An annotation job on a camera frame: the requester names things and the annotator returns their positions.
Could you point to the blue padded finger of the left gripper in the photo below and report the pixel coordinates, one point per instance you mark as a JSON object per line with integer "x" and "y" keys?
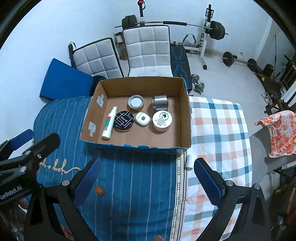
{"x": 16, "y": 142}

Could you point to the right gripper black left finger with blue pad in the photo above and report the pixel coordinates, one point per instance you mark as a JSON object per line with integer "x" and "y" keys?
{"x": 42, "y": 222}

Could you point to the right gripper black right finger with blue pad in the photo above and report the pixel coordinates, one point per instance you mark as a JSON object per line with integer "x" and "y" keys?
{"x": 253, "y": 220}

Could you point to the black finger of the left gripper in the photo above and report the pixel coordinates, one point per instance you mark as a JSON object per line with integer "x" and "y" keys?
{"x": 31, "y": 157}

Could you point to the small brown egg-shaped object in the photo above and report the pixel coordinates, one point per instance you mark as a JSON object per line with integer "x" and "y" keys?
{"x": 99, "y": 190}

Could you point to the white spray bottle green label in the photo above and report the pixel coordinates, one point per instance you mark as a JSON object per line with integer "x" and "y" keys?
{"x": 106, "y": 134}

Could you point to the white earbud case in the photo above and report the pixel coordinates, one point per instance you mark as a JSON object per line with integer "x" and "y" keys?
{"x": 142, "y": 118}

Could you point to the small white cylinder bottle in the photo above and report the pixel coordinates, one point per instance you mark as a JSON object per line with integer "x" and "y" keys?
{"x": 190, "y": 162}

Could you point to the grey chair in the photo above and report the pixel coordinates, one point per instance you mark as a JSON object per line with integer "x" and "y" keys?
{"x": 262, "y": 163}

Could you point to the blue striped blanket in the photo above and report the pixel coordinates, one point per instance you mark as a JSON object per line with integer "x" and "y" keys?
{"x": 140, "y": 188}

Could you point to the blue foam mat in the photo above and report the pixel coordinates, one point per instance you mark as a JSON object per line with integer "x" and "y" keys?
{"x": 64, "y": 81}

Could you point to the plaid checked blanket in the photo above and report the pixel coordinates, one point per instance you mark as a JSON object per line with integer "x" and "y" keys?
{"x": 219, "y": 135}

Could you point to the orange floral cloth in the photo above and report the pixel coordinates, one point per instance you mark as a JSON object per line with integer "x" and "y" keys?
{"x": 281, "y": 128}

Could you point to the black round patterned tin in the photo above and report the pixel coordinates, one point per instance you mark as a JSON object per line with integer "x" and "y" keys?
{"x": 124, "y": 121}

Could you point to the white quilted chair left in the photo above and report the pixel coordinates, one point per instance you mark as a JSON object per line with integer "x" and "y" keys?
{"x": 98, "y": 58}

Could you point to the round tin white lid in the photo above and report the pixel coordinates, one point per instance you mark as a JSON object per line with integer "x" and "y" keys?
{"x": 136, "y": 102}

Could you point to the white jar green logo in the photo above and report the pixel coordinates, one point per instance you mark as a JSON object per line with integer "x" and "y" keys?
{"x": 162, "y": 120}

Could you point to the cardboard box blue printed outside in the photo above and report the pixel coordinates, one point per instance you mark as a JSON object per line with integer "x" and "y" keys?
{"x": 151, "y": 113}

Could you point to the chrome dumbbell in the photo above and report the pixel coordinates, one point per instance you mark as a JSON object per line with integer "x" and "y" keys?
{"x": 198, "y": 85}

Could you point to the silver metal can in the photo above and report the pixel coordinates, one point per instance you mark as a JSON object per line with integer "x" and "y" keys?
{"x": 160, "y": 102}

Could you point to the white quilted chair upright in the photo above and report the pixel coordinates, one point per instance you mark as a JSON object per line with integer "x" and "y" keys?
{"x": 148, "y": 51}

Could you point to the barbell on floor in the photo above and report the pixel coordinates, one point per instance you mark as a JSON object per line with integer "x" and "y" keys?
{"x": 229, "y": 59}

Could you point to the black blue bench pad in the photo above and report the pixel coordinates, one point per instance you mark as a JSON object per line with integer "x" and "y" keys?
{"x": 180, "y": 65}

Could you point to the white weight bench rack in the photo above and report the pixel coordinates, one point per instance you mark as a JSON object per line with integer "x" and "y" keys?
{"x": 199, "y": 48}

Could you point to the barbell on rack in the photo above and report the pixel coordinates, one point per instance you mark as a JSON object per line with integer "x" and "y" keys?
{"x": 216, "y": 30}

